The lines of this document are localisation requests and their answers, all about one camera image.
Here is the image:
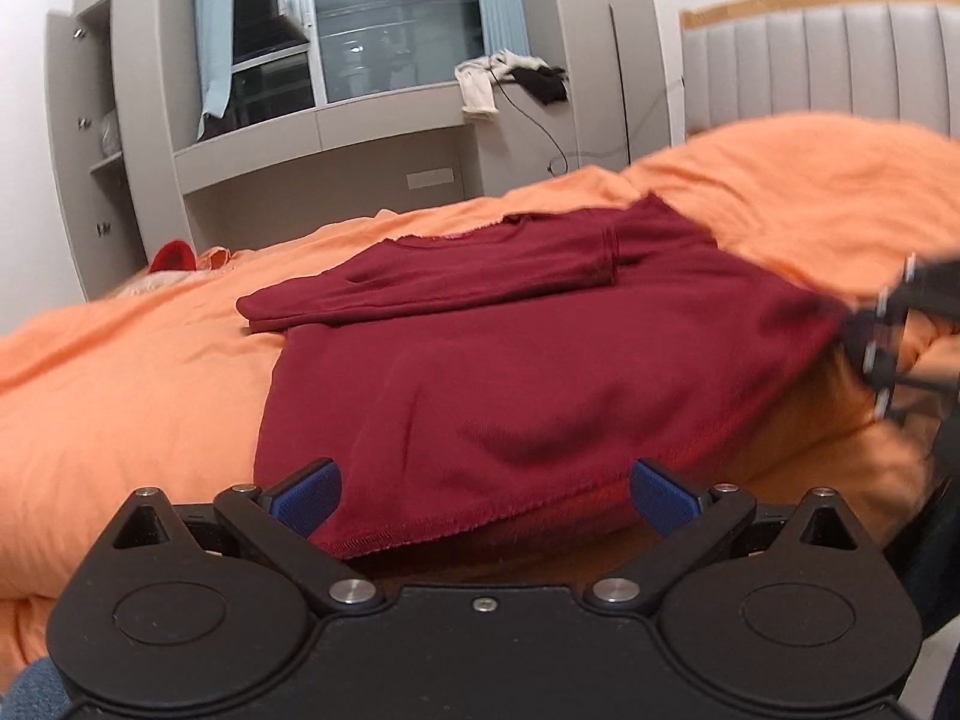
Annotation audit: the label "grey window seat unit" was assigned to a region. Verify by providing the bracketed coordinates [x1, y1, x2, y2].
[172, 81, 490, 217]

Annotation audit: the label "light blue curtain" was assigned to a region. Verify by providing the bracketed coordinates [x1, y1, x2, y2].
[470, 0, 524, 62]
[193, 0, 236, 118]

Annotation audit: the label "grey tall wardrobe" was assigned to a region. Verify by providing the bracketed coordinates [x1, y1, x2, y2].
[543, 0, 674, 175]

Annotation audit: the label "black cable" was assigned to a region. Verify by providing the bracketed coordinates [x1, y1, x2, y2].
[493, 77, 685, 175]

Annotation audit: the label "blue jeans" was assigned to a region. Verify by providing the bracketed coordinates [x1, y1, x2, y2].
[0, 656, 65, 720]

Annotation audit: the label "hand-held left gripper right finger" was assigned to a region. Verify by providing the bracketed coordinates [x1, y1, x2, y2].
[585, 457, 857, 614]

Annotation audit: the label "grey wardrobe with open door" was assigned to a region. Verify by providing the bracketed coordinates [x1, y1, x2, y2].
[45, 0, 185, 302]

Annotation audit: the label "white cloth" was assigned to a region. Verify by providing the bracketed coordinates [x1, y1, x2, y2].
[454, 49, 550, 123]

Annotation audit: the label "black cloth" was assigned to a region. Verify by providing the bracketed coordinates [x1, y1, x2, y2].
[511, 65, 570, 107]

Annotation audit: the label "grey padded headboard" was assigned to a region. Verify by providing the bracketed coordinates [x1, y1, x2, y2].
[679, 0, 960, 140]

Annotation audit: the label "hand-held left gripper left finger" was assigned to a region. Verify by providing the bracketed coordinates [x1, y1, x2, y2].
[111, 457, 386, 614]

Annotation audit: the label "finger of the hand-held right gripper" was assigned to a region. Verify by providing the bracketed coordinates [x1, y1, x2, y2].
[874, 250, 960, 325]
[838, 313, 960, 427]

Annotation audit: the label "red hat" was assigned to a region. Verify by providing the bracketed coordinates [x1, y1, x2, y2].
[148, 240, 198, 274]

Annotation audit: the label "orange blanket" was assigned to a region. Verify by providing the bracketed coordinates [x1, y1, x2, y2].
[0, 111, 960, 685]

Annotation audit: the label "window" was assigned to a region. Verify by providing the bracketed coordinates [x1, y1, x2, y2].
[196, 0, 520, 140]

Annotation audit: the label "dark red long-sleeve shirt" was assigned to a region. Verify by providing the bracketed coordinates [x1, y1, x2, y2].
[236, 193, 857, 560]

